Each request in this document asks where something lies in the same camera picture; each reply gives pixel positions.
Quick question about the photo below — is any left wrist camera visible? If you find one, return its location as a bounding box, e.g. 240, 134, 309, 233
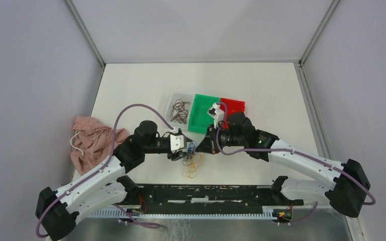
169, 129, 188, 153

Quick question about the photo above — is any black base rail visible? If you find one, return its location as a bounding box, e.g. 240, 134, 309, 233
119, 184, 304, 214

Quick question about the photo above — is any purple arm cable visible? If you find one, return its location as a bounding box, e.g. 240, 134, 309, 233
215, 101, 377, 225
35, 103, 177, 239

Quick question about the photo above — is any green plastic bin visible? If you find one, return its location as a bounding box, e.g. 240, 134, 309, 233
188, 94, 220, 134

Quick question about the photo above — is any clear plastic bin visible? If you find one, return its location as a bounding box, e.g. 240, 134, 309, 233
163, 92, 195, 130

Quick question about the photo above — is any pink cloth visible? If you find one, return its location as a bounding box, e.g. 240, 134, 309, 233
69, 116, 113, 175

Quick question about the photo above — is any white slotted cable duct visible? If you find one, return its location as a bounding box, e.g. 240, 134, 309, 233
89, 206, 275, 221

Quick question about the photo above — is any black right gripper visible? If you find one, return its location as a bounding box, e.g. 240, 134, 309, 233
196, 123, 246, 154

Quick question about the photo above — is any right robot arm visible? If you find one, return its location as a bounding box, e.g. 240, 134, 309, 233
196, 112, 376, 218

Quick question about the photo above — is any yellow cable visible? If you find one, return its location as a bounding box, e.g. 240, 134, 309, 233
182, 153, 207, 179

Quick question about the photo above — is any brown cable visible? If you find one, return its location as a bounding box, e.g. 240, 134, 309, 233
169, 99, 191, 125

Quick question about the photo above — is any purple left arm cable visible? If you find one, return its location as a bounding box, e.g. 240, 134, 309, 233
35, 103, 177, 239

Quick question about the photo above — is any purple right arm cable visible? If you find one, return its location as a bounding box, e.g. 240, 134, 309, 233
215, 101, 377, 225

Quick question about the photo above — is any red plastic bin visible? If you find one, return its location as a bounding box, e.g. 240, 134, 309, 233
220, 98, 245, 129

